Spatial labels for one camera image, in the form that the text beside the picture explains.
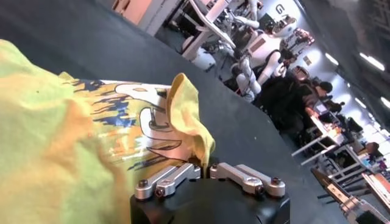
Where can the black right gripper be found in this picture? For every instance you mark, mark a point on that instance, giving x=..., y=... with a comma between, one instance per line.
x=362, y=210

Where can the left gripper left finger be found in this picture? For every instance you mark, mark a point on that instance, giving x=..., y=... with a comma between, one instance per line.
x=170, y=179

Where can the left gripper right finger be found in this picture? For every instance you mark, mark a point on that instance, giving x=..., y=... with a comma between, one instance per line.
x=243, y=179

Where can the yellow-green printed t-shirt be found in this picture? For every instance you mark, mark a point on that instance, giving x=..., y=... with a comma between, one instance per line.
x=61, y=137

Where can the person in black clothes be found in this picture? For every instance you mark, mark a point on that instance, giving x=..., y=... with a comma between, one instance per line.
x=280, y=100

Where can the ceiling light panel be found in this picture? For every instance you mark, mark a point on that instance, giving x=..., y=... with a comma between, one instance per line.
x=371, y=61

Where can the white humanoid robot right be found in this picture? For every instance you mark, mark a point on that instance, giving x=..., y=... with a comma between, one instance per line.
x=262, y=45

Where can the small white standing desk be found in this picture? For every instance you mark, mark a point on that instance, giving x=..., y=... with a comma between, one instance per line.
x=210, y=22

